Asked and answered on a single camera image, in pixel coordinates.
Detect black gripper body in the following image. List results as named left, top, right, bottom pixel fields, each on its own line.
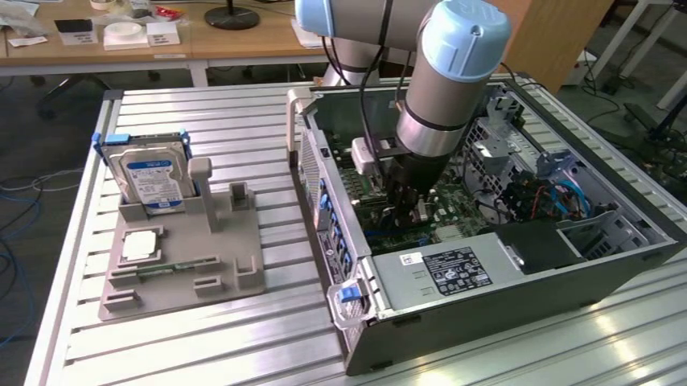
left=385, top=154, right=449, bottom=204

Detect green motherboard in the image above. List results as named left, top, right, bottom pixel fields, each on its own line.
left=321, top=132, right=500, bottom=253

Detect grey power supply unit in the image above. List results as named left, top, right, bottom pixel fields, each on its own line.
left=369, top=232, right=524, bottom=321

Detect black plastic shroud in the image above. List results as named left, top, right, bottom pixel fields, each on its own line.
left=496, top=220, right=586, bottom=275

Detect open PC case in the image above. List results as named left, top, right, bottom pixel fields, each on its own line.
left=287, top=74, right=679, bottom=377

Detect grey parts rack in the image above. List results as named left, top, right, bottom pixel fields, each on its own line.
left=97, top=156, right=268, bottom=322

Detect wooden cabinet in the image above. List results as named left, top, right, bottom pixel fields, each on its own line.
left=482, top=0, right=616, bottom=93

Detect wooden desk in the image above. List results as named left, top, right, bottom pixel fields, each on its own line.
left=0, top=0, right=328, bottom=77

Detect green RAM stick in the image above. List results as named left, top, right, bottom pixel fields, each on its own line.
left=136, top=260, right=209, bottom=275

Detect hard disk with label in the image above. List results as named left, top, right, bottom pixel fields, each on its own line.
left=109, top=146, right=188, bottom=214

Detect black round lamp base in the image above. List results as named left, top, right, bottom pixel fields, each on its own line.
left=203, top=0, right=261, bottom=31

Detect square CPU chip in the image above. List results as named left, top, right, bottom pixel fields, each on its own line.
left=120, top=232, right=161, bottom=261

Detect blue disk carrier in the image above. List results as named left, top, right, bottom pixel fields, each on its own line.
left=91, top=128, right=195, bottom=202

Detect white card box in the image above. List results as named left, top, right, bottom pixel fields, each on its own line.
left=144, top=22, right=184, bottom=48

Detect red packet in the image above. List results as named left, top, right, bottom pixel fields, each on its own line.
left=152, top=3, right=188, bottom=22

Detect black topped white box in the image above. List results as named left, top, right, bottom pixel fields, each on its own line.
left=52, top=18, right=99, bottom=45

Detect clear plastic bags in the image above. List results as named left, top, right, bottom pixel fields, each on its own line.
left=0, top=0, right=51, bottom=37

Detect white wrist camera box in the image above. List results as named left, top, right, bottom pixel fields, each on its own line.
left=351, top=137, right=377, bottom=176

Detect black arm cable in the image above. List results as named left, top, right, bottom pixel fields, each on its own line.
left=357, top=0, right=396, bottom=140

